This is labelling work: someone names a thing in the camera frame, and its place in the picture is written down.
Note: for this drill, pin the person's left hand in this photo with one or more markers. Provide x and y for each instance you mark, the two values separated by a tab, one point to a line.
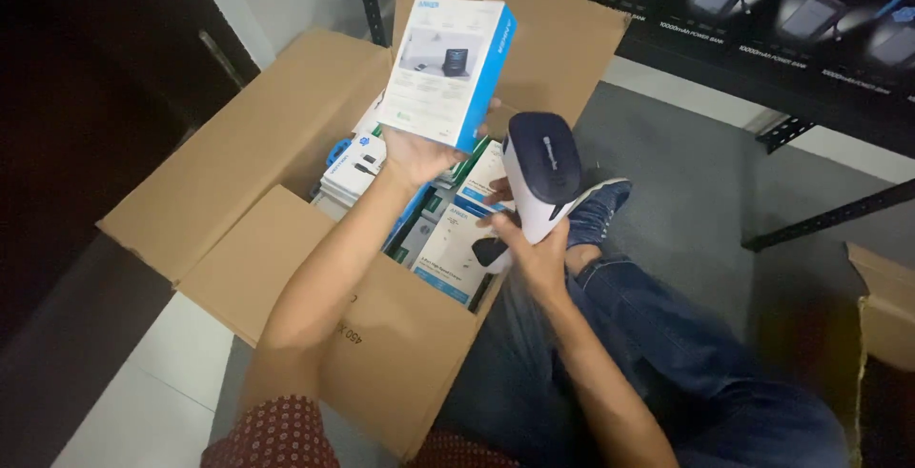
418	160

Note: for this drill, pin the person's right hand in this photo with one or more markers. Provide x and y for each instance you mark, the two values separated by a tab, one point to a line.
540	261

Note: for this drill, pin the person's right fingers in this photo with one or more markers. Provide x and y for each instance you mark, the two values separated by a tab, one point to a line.
497	219

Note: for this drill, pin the person's left fingers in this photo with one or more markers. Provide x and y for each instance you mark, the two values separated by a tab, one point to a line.
493	116

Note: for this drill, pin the white and navy barcode scanner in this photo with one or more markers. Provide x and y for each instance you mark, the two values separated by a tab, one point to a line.
540	175

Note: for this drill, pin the white and blue product box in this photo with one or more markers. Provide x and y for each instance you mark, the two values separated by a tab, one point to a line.
447	68

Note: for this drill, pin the pile of boxed electronics accessories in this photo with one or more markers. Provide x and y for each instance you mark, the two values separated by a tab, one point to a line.
447	253

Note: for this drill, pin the person's blue sneaker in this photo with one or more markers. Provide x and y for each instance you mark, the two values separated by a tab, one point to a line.
597	210

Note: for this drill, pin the large open cardboard carton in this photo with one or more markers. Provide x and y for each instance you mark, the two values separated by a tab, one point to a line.
286	168

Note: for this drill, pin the person's blue jeans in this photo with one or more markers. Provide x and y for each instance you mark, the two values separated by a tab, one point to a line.
679	382

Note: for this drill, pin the black metal rack with boxes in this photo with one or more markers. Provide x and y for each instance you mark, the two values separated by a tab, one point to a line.
772	17

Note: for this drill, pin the person's red dotted shirt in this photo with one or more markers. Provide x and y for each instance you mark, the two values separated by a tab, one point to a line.
279	436

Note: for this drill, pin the small brown cardboard carton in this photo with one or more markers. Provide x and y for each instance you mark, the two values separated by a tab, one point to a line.
886	325

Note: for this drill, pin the dark wooden door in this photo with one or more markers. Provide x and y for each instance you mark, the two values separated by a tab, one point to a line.
86	110

